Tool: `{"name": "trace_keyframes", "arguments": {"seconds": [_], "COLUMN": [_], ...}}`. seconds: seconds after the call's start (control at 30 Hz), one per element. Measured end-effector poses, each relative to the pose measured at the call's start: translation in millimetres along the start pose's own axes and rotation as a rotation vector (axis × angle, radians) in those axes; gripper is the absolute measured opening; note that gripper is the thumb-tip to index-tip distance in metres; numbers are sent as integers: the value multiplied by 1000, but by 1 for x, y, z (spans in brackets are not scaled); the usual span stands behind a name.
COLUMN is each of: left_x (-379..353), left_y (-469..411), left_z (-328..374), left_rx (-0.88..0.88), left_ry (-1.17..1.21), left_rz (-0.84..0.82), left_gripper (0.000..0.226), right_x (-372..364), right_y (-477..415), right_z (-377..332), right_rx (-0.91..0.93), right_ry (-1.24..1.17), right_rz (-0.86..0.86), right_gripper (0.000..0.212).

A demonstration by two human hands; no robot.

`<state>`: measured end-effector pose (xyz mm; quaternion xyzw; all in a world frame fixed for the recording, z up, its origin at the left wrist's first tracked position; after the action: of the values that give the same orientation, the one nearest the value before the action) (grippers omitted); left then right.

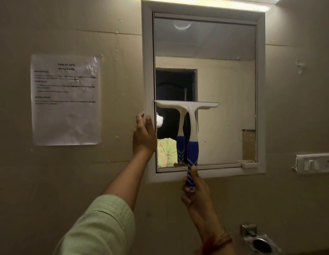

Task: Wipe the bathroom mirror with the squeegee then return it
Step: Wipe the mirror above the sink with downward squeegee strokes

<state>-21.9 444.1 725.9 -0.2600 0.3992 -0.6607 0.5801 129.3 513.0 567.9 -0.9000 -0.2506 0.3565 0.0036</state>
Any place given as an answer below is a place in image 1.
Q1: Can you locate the person's right hand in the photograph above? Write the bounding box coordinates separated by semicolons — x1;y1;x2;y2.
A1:
181;166;225;237

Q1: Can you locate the person's left hand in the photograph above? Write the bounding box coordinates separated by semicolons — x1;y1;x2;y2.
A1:
132;112;158;158

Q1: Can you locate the white and blue squeegee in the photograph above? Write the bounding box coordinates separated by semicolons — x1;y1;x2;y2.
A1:
154;100;221;193

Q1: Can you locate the white framed mirror cabinet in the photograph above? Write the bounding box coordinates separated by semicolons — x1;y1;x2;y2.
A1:
141;0;266;183

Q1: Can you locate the person's right forearm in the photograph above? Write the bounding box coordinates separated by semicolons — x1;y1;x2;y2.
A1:
200;238;238;255

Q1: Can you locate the person's left forearm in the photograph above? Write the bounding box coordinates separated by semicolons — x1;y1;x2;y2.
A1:
102;152;154;212

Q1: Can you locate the red thread wrist band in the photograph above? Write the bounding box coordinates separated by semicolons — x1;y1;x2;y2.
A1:
200;230;233;255

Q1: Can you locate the white printed paper sheet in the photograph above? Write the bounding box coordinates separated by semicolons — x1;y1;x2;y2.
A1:
30;53;102;146

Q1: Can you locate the light green sleeve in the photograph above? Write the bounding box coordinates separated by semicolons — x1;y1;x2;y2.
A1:
53;194;136;255

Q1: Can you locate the white tube light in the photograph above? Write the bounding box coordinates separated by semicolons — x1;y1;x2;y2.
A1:
138;0;283;12

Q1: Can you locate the chrome wall soap holder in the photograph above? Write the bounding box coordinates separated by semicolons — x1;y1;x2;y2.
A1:
240;223;283;255

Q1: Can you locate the white wall switch plate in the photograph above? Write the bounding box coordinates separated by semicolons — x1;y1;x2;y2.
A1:
293;153;329;175

